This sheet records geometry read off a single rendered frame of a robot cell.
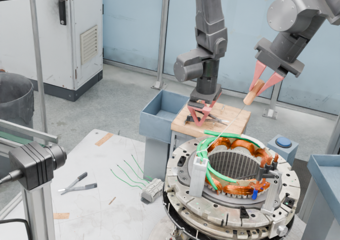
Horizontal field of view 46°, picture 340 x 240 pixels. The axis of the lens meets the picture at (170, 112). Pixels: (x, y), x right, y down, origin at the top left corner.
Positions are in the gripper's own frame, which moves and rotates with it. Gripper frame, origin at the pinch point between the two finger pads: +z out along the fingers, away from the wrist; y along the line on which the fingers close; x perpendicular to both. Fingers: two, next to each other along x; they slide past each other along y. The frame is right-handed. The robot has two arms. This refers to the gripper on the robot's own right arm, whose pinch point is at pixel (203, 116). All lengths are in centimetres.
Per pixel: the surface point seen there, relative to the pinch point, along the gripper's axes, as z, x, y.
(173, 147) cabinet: 10.4, -7.0, 5.2
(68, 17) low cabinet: 39, -143, -137
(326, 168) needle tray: 7.2, 37.1, -0.5
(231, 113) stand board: 2.6, 6.6, -9.2
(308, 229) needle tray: 22.4, 36.7, 9.0
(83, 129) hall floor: 109, -117, -106
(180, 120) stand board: 1.8, -6.0, 2.6
